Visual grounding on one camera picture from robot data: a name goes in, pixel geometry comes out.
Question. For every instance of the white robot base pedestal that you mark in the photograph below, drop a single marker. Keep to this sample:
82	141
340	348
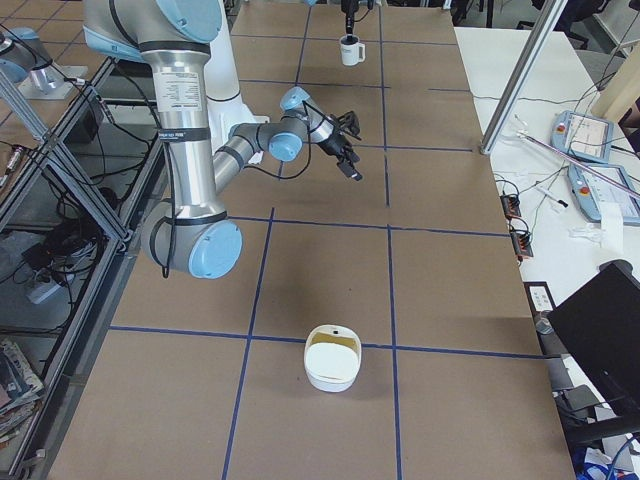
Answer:
225	106

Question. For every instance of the lower orange circuit board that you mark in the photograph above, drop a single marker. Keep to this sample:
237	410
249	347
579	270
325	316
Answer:
522	243

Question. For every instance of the white ceramic mug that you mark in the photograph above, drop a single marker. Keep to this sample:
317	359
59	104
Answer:
352	50

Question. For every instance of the upper orange circuit board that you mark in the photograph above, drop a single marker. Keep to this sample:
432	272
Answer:
511	205

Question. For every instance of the aluminium frame post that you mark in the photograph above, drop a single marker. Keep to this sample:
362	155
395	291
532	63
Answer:
543	27

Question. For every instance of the orange circuit board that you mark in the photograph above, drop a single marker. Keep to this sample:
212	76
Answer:
522	243
511	205

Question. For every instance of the lower teach pendant tablet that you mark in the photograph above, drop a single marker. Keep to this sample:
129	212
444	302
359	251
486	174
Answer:
590	190

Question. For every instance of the black marker pen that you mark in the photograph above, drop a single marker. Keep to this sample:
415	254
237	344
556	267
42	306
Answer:
548	194

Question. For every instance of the white oval bin container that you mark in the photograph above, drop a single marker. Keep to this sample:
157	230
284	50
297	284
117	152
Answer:
332	357

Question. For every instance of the black monitor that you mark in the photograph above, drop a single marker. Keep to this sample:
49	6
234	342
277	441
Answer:
599	327

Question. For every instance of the stack of books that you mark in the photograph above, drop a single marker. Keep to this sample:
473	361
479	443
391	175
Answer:
21	389

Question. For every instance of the upper teach pendant tablet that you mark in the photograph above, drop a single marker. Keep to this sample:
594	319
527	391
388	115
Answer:
583	137

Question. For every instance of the teach pendant tablet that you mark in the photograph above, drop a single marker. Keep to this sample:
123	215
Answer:
583	137
590	190

